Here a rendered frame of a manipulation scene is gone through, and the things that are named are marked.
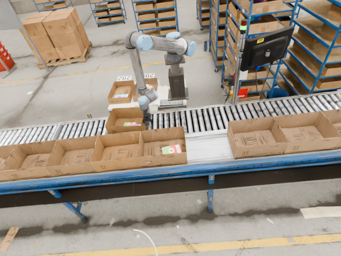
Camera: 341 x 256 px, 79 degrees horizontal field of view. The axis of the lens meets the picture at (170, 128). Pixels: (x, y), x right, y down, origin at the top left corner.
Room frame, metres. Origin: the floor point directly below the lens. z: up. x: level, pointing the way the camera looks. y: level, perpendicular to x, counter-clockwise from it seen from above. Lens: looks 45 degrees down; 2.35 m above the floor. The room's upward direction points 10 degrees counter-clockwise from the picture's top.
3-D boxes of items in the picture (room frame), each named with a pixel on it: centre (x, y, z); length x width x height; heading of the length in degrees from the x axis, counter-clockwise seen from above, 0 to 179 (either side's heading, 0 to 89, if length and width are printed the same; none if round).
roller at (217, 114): (1.55, -0.54, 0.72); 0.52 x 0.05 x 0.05; 175
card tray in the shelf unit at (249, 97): (2.43, -1.19, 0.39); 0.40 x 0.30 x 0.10; 175
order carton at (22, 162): (1.25, 1.26, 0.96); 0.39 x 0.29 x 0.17; 85
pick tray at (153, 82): (2.31, 0.24, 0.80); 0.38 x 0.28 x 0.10; 169
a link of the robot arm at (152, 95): (1.70, 0.14, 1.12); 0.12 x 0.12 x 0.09; 40
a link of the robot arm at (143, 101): (1.62, 0.22, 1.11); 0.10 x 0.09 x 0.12; 130
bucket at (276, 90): (2.36, -1.69, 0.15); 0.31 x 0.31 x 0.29
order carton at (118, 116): (1.70, 0.45, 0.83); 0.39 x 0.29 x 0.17; 78
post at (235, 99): (1.81, -0.78, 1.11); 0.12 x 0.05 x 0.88; 85
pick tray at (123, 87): (2.35, 0.56, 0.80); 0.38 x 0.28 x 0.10; 170
